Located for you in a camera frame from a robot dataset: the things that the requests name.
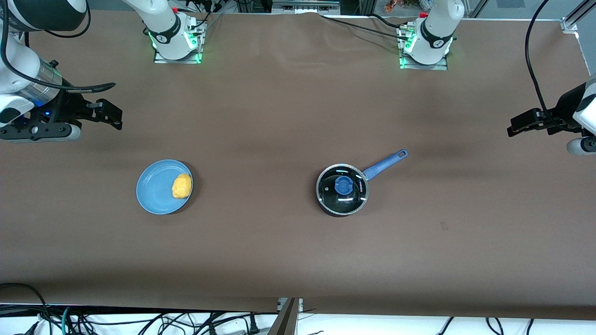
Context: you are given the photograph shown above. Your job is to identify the black pot with blue handle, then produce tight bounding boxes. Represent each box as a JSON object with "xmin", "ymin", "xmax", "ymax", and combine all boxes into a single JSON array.
[{"xmin": 316, "ymin": 149, "xmax": 409, "ymax": 218}]

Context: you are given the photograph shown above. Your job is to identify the aluminium corner frame with bracket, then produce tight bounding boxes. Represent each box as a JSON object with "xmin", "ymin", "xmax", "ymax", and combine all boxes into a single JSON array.
[{"xmin": 561, "ymin": 0, "xmax": 596, "ymax": 34}]

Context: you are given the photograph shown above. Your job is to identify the blue round plate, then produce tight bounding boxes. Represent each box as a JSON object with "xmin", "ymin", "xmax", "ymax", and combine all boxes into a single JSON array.
[{"xmin": 136, "ymin": 160, "xmax": 194, "ymax": 215}]

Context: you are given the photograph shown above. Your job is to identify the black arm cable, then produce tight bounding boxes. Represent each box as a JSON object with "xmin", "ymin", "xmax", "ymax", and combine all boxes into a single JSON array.
[
  {"xmin": 0, "ymin": 0, "xmax": 116, "ymax": 92},
  {"xmin": 525, "ymin": 0, "xmax": 566, "ymax": 133}
]

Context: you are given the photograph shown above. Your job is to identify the yellow potato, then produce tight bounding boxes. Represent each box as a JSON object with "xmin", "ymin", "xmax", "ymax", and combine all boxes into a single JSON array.
[{"xmin": 171, "ymin": 174, "xmax": 193, "ymax": 200}]

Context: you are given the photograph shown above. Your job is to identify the black looped floor cable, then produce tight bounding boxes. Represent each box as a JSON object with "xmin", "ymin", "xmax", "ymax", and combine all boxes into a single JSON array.
[{"xmin": 0, "ymin": 282, "xmax": 49, "ymax": 335}]

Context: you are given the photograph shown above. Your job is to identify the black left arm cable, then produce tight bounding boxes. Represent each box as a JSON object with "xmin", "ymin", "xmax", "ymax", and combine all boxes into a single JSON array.
[{"xmin": 525, "ymin": 0, "xmax": 566, "ymax": 133}]

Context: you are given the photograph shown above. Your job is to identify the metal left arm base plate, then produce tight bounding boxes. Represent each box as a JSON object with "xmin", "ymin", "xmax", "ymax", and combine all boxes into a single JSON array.
[{"xmin": 399, "ymin": 23, "xmax": 448, "ymax": 71}]

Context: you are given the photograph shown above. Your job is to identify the brown table cover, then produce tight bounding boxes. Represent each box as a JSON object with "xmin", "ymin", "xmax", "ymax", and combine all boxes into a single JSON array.
[{"xmin": 0, "ymin": 8, "xmax": 596, "ymax": 322}]

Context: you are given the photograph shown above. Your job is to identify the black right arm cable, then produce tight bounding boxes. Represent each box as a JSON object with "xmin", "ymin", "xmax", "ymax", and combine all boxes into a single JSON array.
[{"xmin": 0, "ymin": 0, "xmax": 116, "ymax": 92}]

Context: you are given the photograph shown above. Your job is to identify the grey power strip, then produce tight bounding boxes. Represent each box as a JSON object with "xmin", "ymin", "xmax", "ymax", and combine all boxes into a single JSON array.
[{"xmin": 272, "ymin": 0, "xmax": 340, "ymax": 13}]

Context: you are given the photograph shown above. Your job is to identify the long black table cable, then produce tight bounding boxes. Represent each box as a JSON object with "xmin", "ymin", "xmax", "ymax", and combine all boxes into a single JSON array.
[{"xmin": 319, "ymin": 14, "xmax": 413, "ymax": 41}]

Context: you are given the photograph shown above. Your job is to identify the glass lid with blue knob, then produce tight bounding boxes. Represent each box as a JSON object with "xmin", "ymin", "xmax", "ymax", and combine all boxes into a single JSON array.
[{"xmin": 317, "ymin": 164, "xmax": 369, "ymax": 215}]

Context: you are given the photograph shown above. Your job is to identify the aluminium profile beam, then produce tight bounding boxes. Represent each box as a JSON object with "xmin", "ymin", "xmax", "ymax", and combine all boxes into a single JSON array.
[{"xmin": 268, "ymin": 298, "xmax": 304, "ymax": 335}]

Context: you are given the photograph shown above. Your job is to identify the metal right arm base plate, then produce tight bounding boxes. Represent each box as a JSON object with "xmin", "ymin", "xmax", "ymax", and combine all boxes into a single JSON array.
[{"xmin": 154, "ymin": 19, "xmax": 204, "ymax": 64}]

